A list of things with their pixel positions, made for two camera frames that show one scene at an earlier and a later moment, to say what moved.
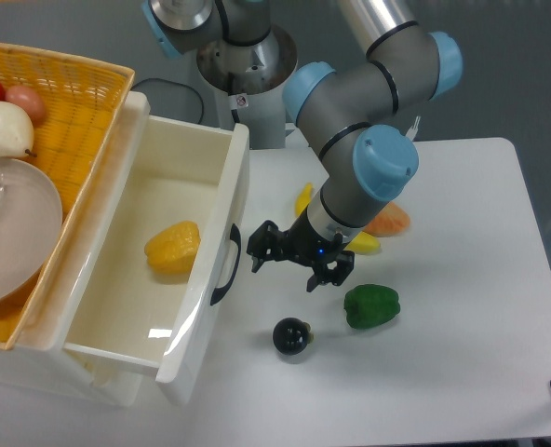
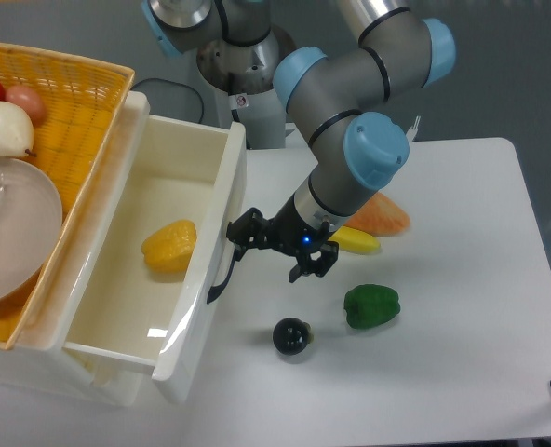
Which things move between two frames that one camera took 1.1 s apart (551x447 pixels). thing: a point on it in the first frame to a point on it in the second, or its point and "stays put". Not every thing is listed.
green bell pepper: [369, 305] stays put
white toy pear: [4, 130] stays put
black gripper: [267, 244] to [288, 232]
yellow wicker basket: [82, 101] stays put
